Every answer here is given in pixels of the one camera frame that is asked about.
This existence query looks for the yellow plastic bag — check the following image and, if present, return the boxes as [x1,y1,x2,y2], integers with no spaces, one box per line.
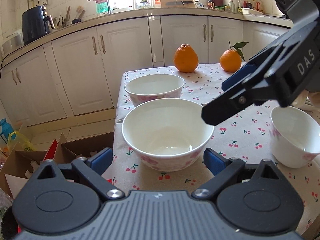
[7,131,36,152]

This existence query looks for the bumpy orange without leaf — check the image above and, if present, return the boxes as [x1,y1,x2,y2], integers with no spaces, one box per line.
[174,44,199,73]

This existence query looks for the blue thermos jug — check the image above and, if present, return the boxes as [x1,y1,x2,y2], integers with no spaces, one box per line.
[0,118,14,143]

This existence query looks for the white floral bowl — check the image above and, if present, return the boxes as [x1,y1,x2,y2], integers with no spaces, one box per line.
[125,74,185,107]
[269,106,320,168]

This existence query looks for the kitchen faucet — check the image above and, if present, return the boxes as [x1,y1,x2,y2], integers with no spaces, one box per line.
[88,0,111,15]

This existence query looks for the gloved right hand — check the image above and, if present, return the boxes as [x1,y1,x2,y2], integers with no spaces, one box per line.
[291,89,318,108]

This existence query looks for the white bowl pink flowers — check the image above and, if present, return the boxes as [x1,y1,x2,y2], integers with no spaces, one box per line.
[121,98,214,172]

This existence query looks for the black air fryer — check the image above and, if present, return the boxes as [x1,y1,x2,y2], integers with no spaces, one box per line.
[22,5,55,46]

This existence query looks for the orange with green leaf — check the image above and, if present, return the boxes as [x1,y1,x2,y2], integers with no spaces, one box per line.
[220,41,248,73]

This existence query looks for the cardboard box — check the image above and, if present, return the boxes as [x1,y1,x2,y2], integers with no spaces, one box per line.
[1,132,114,197]

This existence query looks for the white kitchen cabinets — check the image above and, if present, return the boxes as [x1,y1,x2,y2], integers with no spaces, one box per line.
[1,15,288,126]

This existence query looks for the cherry print tablecloth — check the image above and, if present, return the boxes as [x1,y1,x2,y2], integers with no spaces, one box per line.
[103,64,319,238]

